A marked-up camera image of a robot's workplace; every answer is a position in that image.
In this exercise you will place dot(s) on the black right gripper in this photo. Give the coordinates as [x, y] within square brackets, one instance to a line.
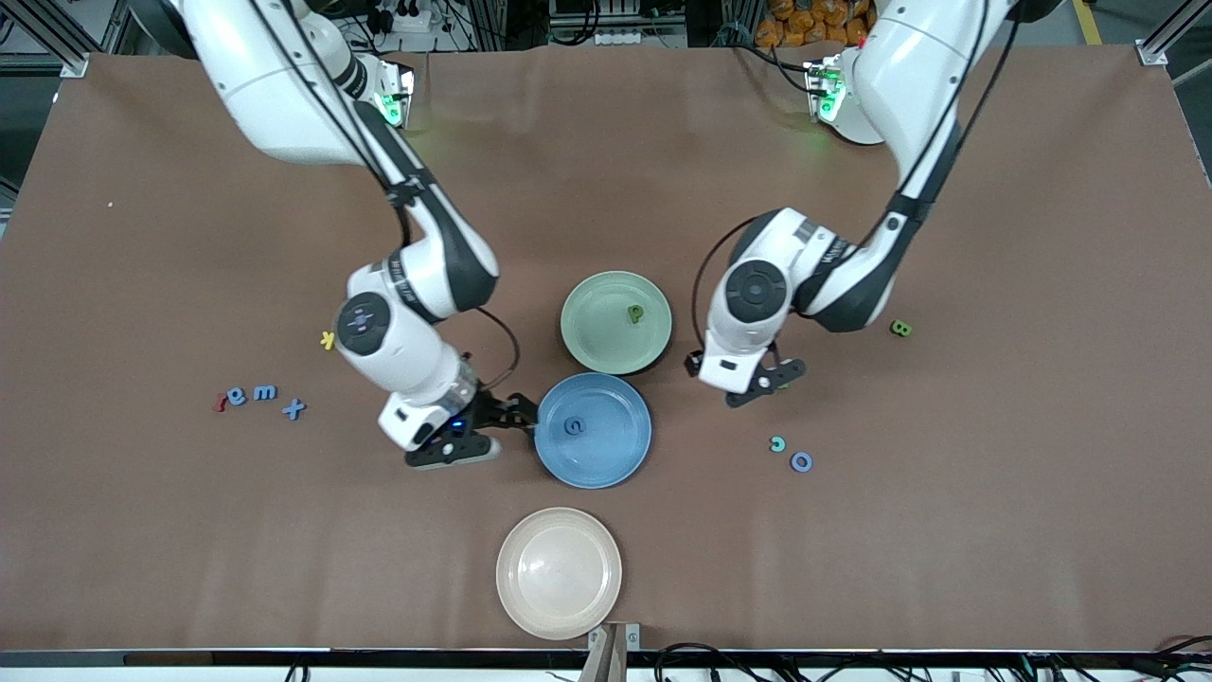
[493, 404]

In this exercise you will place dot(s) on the blue foam letter G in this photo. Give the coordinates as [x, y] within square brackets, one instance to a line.
[568, 427]

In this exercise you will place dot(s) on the green foam letter B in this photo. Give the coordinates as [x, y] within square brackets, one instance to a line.
[900, 329]

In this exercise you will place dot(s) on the blue foam letter x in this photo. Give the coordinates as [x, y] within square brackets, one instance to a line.
[294, 409]

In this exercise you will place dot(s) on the blue foam letter m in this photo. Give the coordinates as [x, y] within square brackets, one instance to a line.
[265, 392]

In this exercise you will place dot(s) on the blue foam letter a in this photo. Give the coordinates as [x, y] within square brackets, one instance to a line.
[237, 398]

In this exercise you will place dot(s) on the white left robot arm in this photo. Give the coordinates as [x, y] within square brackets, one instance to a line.
[909, 76]

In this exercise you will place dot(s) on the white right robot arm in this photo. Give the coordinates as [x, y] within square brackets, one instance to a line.
[284, 85]

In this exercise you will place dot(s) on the blue plastic plate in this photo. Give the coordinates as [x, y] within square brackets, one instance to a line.
[606, 459]

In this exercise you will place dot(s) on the blue foam letter O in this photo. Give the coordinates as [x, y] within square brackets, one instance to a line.
[793, 462]

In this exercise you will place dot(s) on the green plastic plate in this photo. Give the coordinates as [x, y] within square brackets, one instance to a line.
[606, 346]

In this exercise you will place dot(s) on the beige plastic plate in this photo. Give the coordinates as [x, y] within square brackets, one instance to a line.
[559, 573]

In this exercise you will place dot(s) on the brown table cover sheet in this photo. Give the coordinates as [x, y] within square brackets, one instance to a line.
[284, 530]

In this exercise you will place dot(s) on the bag of orange objects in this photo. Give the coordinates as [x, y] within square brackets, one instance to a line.
[814, 19]

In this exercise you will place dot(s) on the silver equipment rack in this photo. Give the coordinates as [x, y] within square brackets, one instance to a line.
[615, 19]

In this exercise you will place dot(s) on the white power strip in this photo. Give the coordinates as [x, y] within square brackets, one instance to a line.
[407, 17]

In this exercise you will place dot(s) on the metal clamp bracket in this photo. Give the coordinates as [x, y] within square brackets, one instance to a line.
[615, 639]

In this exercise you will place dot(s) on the aluminium frame profile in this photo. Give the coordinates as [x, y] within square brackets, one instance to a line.
[1152, 52]
[76, 64]

